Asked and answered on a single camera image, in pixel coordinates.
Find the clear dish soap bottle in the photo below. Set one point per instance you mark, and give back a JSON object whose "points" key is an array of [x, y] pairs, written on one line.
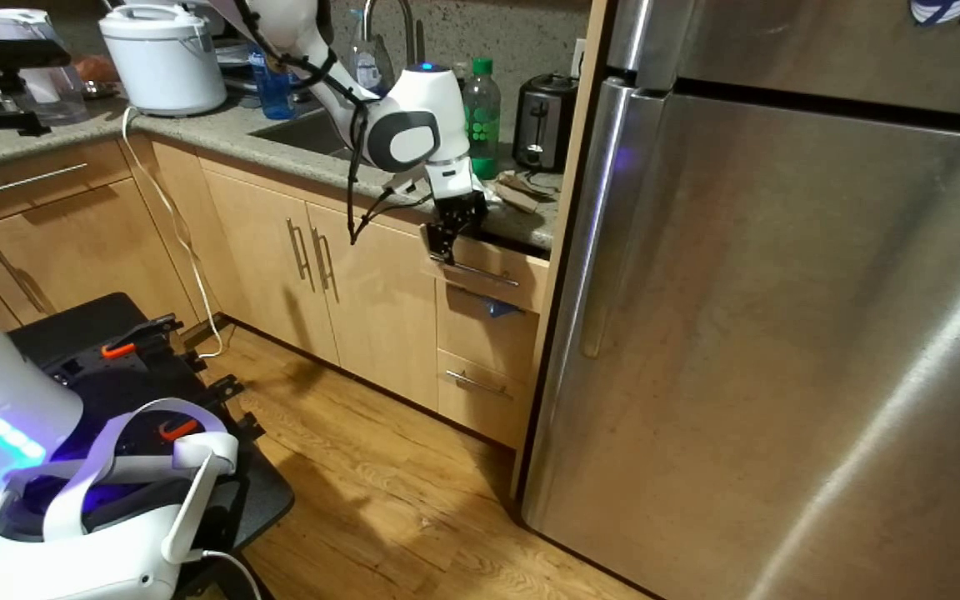
{"points": [[369, 63]]}

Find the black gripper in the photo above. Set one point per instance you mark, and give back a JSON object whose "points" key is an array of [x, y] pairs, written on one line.
{"points": [[464, 215]]}

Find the light wood drawer front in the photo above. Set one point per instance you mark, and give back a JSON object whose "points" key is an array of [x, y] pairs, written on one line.
{"points": [[480, 339], [480, 421]]}

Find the white flat device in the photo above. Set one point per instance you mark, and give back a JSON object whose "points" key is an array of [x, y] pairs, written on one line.
{"points": [[1, 22]]}

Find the clear plastic container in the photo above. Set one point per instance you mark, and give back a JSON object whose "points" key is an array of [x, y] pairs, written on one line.
{"points": [[57, 93]]}

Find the brown wooden utensil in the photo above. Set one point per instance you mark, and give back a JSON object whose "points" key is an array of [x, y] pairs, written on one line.
{"points": [[521, 197]]}

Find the large wood cabinet door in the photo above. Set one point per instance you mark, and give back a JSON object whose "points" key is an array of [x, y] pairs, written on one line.
{"points": [[92, 260]]}

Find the white blue fridge magnet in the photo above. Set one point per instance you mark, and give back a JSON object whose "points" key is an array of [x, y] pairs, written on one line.
{"points": [[941, 10]]}

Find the white rice cooker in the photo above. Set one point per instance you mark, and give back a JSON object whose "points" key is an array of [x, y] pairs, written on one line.
{"points": [[163, 67]]}

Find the steel kitchen sink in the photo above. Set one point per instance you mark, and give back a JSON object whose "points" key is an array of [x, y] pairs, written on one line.
{"points": [[292, 134]]}

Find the stainless steel refrigerator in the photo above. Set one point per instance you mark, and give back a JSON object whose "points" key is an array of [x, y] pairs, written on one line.
{"points": [[782, 335]]}

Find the metal sink faucet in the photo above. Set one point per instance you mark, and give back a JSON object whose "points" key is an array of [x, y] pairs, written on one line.
{"points": [[412, 33]]}

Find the blue plastic cup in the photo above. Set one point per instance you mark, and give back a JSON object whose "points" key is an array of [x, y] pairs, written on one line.
{"points": [[272, 97]]}

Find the small orange object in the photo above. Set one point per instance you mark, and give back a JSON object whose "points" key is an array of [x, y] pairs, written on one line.
{"points": [[93, 75]]}

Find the light wood cabinet door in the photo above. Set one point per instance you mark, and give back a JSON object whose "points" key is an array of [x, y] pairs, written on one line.
{"points": [[382, 320], [258, 254]]}

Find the shallow wood utensil drawer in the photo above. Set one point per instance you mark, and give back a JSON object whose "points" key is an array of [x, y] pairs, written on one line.
{"points": [[516, 277]]}

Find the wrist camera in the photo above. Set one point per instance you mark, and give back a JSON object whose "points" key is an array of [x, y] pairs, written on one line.
{"points": [[416, 191]]}

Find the black coffee maker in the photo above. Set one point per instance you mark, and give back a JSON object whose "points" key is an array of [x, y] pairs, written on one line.
{"points": [[216, 37]]}

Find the wood cabinet side panel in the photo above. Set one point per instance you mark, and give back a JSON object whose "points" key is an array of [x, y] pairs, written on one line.
{"points": [[586, 100]]}

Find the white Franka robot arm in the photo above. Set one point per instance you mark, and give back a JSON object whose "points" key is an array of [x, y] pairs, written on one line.
{"points": [[436, 111]]}

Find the white VR headset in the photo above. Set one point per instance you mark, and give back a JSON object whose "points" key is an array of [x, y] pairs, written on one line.
{"points": [[92, 569]]}

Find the green plastic bottle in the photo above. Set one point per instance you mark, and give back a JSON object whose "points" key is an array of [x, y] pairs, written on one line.
{"points": [[483, 111]]}

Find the wide wood drawer front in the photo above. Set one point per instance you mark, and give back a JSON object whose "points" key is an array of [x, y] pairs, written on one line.
{"points": [[81, 187]]}

